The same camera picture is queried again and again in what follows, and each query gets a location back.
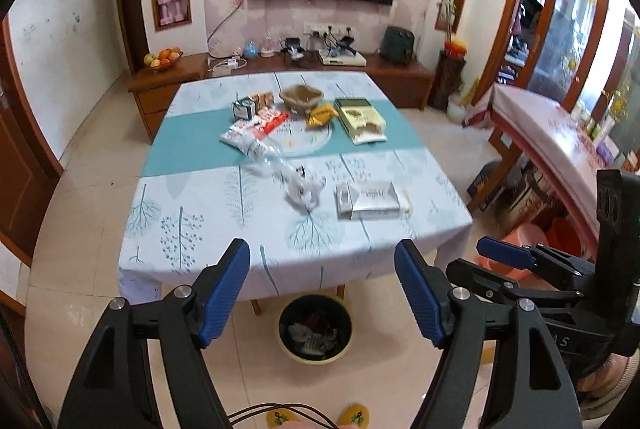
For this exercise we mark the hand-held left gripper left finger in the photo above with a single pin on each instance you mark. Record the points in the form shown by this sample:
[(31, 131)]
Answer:
[(225, 294)]

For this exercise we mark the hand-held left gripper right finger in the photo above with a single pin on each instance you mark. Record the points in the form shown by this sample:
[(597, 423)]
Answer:
[(417, 294)]

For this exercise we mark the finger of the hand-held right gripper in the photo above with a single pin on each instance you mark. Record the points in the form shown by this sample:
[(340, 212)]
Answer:
[(500, 251), (475, 274)]

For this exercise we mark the black bin with cream rim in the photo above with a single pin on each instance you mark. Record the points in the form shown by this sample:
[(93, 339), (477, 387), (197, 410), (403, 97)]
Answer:
[(300, 307)]

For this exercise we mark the silver and white box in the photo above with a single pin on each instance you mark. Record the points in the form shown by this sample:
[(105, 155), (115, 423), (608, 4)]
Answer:
[(370, 199)]

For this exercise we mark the white plastic bag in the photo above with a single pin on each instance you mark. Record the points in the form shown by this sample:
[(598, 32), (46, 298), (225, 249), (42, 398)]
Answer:
[(302, 194)]

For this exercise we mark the clear plastic bottle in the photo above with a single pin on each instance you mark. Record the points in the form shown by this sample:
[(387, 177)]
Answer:
[(267, 161)]

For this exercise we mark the long red and white box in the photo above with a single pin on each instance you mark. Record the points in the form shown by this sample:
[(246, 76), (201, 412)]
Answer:
[(260, 124)]

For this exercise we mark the green and cream box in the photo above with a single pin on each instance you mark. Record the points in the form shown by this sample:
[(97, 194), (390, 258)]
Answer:
[(357, 121)]

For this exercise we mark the small green and white box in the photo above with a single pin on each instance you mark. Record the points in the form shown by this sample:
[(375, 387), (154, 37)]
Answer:
[(243, 109)]

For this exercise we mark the small brown box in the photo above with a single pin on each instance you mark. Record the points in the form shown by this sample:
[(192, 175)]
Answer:
[(262, 99)]

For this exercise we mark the yellow snack wrapper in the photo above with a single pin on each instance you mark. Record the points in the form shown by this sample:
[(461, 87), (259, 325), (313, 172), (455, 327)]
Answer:
[(320, 115)]

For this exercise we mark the brown paper pulp tray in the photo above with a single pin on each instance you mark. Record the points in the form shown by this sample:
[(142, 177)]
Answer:
[(300, 99)]

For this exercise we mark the person's right forearm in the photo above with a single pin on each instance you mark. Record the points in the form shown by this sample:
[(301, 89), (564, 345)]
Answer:
[(615, 379)]

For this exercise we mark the pink plastic stool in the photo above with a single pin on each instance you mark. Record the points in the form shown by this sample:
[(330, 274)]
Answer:
[(515, 234)]

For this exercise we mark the orange plastic stool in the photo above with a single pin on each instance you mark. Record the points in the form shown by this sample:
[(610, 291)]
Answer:
[(562, 236)]

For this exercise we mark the dark printed cardboard box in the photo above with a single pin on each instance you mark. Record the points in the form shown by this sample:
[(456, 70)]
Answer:
[(485, 186)]

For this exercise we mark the white leaf-print tablecloth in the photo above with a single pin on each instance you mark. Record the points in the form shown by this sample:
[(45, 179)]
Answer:
[(200, 229)]

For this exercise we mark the side table with pink cloth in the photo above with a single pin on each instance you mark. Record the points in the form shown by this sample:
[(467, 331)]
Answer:
[(540, 124)]

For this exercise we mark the yellow slipper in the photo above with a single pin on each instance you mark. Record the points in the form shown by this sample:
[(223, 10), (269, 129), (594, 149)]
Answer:
[(280, 419), (352, 415)]

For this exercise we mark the white bucket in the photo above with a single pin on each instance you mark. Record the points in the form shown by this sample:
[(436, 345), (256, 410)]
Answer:
[(456, 111)]

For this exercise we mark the teal table runner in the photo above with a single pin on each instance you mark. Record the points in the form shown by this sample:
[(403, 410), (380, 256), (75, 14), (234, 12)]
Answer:
[(190, 144)]

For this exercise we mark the dark woven tall stand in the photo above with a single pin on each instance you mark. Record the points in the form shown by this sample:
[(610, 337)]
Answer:
[(447, 81)]

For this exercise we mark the long wooden television cabinet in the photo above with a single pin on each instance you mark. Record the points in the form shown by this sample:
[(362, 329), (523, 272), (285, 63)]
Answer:
[(400, 76)]

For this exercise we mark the red and yellow container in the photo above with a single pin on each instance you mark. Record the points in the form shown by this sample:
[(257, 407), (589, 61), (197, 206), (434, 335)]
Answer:
[(456, 49)]

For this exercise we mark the wooden drawer cabinet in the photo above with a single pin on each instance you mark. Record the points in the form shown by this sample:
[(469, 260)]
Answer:
[(150, 99)]

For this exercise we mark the glass sliding door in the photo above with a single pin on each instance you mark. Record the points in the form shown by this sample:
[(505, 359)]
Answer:
[(565, 34)]

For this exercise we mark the white power strip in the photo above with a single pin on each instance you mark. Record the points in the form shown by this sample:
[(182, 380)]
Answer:
[(227, 65)]

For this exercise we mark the dark green air fryer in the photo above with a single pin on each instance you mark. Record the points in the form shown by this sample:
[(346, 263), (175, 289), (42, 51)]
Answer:
[(397, 45)]

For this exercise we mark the bowl of fruit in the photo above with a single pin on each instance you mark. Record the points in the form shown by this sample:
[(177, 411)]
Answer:
[(162, 61)]

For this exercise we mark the blue snow globe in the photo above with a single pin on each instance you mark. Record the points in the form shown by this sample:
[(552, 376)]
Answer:
[(250, 50)]

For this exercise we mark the white set-top box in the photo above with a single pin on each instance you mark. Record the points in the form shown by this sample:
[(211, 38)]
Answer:
[(342, 59)]

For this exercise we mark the pink glass dome ornament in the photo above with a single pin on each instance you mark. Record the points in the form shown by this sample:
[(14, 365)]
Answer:
[(268, 49)]

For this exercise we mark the pink dumbbell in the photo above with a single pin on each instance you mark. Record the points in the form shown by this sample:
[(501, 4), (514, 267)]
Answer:
[(178, 9), (165, 11)]

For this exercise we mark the dark brown plain door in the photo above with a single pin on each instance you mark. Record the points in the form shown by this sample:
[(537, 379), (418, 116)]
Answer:
[(132, 9)]

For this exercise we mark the wall socket strip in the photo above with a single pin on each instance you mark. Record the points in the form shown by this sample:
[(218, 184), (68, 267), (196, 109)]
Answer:
[(327, 30)]

